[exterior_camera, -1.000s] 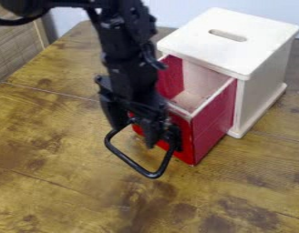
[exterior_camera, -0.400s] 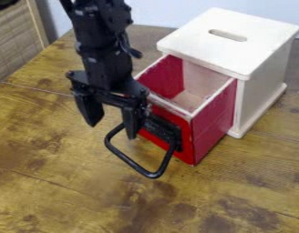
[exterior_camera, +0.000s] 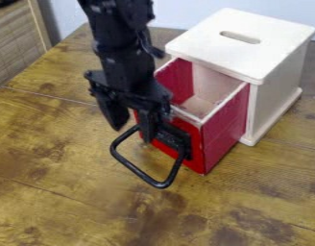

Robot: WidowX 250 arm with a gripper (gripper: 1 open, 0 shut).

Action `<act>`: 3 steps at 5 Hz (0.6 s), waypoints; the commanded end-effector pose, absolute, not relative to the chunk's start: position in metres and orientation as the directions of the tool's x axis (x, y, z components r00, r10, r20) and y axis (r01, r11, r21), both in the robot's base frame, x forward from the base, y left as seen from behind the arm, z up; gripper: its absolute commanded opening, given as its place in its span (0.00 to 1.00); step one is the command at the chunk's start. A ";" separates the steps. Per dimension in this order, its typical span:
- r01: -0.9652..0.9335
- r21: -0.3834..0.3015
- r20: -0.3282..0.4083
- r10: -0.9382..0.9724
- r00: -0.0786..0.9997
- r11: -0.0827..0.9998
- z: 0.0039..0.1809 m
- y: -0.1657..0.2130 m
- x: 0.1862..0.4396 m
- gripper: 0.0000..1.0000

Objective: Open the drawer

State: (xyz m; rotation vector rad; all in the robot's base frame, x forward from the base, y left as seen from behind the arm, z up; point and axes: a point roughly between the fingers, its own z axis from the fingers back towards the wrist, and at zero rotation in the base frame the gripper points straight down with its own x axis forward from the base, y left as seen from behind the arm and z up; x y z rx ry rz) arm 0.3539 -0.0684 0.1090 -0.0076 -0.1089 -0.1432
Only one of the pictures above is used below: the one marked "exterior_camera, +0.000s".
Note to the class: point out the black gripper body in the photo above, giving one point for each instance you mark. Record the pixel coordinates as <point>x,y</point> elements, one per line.
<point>126,74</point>

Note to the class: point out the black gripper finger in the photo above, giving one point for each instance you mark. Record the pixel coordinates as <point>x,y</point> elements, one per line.
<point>152,123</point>
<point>114,111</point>

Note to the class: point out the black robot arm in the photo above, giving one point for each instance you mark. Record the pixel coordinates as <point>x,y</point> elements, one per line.
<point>117,23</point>

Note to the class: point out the red wooden drawer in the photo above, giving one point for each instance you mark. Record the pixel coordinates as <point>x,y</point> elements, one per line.
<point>209,109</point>

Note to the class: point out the white wooden box cabinet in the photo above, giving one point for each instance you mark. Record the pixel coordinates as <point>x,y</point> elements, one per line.
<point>256,49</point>

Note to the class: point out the black metal drawer handle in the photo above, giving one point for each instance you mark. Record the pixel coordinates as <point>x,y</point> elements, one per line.
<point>173,138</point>

